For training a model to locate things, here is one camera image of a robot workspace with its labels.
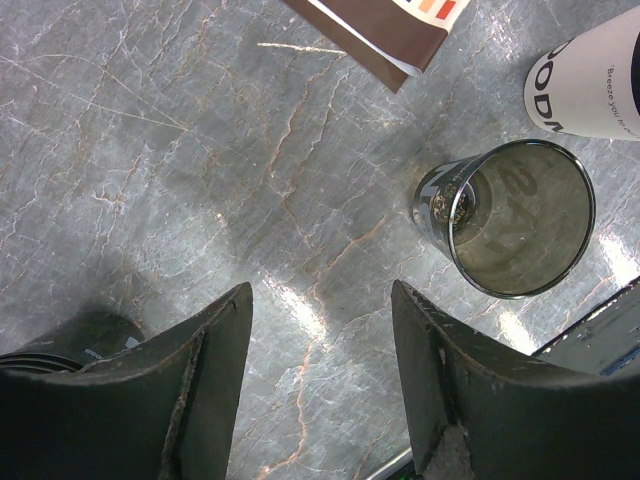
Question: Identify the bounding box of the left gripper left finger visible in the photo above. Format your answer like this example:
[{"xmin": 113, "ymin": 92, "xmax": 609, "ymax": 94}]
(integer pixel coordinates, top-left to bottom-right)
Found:
[{"xmin": 1, "ymin": 283, "xmax": 253, "ymax": 479}]

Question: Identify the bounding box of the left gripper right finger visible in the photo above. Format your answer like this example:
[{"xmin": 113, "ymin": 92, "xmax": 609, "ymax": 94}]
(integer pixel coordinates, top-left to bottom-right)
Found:
[{"xmin": 391, "ymin": 281, "xmax": 639, "ymax": 479}]

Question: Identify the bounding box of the white paper cup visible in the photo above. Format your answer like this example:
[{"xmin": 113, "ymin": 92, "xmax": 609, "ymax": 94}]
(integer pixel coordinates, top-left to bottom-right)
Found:
[{"xmin": 523, "ymin": 7, "xmax": 639, "ymax": 141}]

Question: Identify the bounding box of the black plastic cup stack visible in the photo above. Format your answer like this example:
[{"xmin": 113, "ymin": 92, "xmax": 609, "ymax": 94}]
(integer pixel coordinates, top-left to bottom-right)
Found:
[{"xmin": 1, "ymin": 311, "xmax": 145, "ymax": 374}]

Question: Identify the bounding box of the patchwork placemat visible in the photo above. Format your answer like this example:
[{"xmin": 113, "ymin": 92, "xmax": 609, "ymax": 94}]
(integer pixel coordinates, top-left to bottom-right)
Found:
[{"xmin": 284, "ymin": 0, "xmax": 469, "ymax": 93}]

